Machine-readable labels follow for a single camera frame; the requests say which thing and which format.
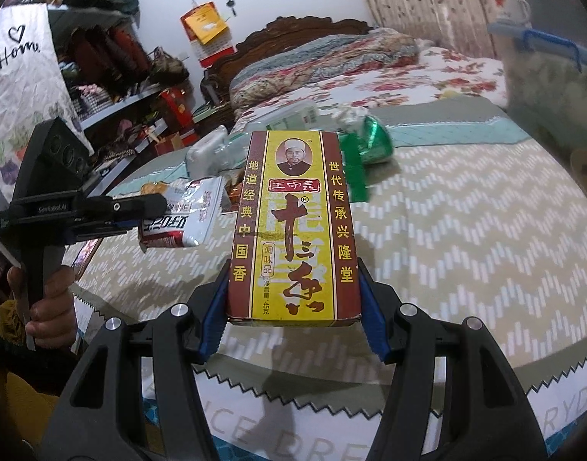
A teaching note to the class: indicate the white yellow snack packet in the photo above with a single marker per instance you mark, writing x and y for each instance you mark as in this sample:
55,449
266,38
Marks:
192,216

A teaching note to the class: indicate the grey storage shelf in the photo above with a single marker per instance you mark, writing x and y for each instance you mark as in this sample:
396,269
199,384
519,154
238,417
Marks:
125,103

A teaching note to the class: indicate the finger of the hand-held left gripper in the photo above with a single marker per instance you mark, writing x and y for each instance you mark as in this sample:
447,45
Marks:
101,231
125,209

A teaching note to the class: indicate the yellow red spice box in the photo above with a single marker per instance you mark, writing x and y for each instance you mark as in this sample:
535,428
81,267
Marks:
293,230

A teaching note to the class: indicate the beige leaf-print curtain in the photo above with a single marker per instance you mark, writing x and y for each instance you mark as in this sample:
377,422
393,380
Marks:
427,5

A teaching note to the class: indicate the patterned handbag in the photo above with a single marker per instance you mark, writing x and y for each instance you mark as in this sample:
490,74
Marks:
168,62

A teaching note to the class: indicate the carved wooden headboard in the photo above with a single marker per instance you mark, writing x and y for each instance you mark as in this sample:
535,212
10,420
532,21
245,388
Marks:
283,29

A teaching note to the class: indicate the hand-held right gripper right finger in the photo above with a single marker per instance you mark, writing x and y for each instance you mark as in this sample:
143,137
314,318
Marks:
372,317

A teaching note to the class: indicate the black hanging ornament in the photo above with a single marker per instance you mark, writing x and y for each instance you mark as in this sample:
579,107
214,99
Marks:
228,2

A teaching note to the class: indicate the colourful printed panel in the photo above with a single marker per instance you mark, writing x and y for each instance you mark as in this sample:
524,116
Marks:
84,254

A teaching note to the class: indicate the white printed cloth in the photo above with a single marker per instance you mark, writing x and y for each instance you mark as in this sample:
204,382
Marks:
20,96

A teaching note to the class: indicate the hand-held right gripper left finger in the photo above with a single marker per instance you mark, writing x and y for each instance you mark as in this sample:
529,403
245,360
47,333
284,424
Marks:
216,307

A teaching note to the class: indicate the brown paper bag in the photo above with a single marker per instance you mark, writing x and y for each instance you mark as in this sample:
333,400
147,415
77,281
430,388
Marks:
168,143

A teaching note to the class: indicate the dark red hanging bags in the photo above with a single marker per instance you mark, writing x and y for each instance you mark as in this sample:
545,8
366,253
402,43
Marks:
106,57

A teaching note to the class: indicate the green foil wrapper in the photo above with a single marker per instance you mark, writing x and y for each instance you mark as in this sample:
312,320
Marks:
370,149

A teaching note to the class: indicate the red yellow wall calendar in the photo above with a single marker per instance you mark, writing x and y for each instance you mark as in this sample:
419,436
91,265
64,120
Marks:
207,29

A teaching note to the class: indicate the plastic-wrapped tissue pack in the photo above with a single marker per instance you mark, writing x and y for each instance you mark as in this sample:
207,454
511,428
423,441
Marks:
209,151

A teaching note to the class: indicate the dark wooden nightstand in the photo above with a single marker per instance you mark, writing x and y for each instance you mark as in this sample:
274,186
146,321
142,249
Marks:
211,120

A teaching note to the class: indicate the floral bedsheet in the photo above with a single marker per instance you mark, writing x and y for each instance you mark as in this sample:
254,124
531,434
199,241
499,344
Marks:
451,77

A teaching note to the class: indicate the person's left hand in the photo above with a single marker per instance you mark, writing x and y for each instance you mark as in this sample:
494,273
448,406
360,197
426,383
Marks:
53,321

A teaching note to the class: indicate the red gift bag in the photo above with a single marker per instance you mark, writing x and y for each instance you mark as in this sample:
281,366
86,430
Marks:
175,108

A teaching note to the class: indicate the folded floral quilt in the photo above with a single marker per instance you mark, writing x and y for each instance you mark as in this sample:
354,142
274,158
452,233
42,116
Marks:
322,65

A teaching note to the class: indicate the white enamel mug red star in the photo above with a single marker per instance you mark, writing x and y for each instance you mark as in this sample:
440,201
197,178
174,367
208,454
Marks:
507,7

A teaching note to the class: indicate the person's yellow garment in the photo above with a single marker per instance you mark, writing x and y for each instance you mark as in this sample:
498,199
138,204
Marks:
15,403

